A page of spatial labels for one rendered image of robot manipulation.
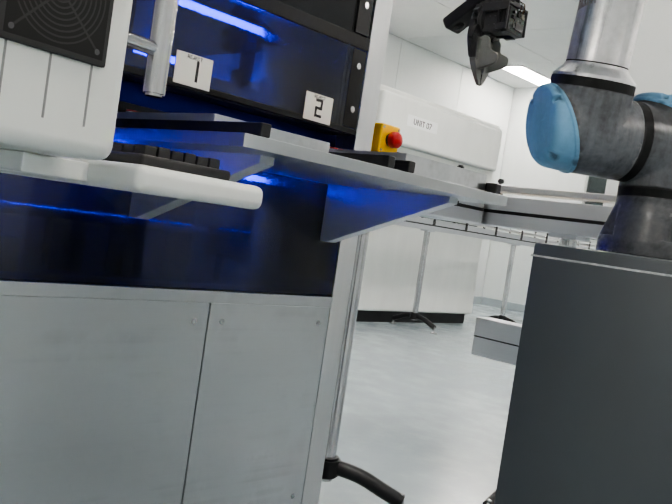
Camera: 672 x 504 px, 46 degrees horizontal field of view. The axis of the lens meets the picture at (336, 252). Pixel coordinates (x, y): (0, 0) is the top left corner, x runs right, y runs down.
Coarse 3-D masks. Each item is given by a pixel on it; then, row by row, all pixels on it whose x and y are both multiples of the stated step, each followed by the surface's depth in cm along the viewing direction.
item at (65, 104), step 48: (0, 0) 69; (48, 0) 72; (96, 0) 76; (0, 48) 70; (48, 48) 73; (96, 48) 77; (0, 96) 70; (48, 96) 74; (96, 96) 78; (0, 144) 75; (48, 144) 75; (96, 144) 79
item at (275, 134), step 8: (120, 112) 142; (128, 112) 140; (136, 112) 138; (144, 112) 137; (152, 112) 135; (200, 120) 126; (208, 120) 124; (216, 120) 123; (224, 120) 125; (232, 120) 126; (240, 120) 127; (272, 128) 132; (272, 136) 132; (280, 136) 133; (288, 136) 135; (296, 136) 136; (304, 136) 137; (296, 144) 136; (304, 144) 138; (312, 144) 139; (320, 144) 140; (328, 144) 142; (328, 152) 142
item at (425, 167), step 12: (396, 156) 142; (408, 156) 141; (420, 168) 143; (432, 168) 146; (444, 168) 148; (456, 168) 151; (444, 180) 149; (456, 180) 152; (468, 180) 155; (480, 180) 157
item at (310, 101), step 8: (312, 96) 173; (320, 96) 175; (312, 104) 173; (320, 104) 175; (328, 104) 177; (304, 112) 172; (312, 112) 174; (320, 112) 175; (328, 112) 177; (312, 120) 174; (320, 120) 176; (328, 120) 177
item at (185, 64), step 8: (176, 56) 147; (184, 56) 148; (192, 56) 149; (176, 64) 147; (184, 64) 148; (192, 64) 150; (200, 64) 151; (208, 64) 152; (176, 72) 147; (184, 72) 148; (192, 72) 150; (200, 72) 151; (208, 72) 152; (176, 80) 147; (184, 80) 149; (192, 80) 150; (200, 80) 151; (208, 80) 153; (200, 88) 152; (208, 88) 153
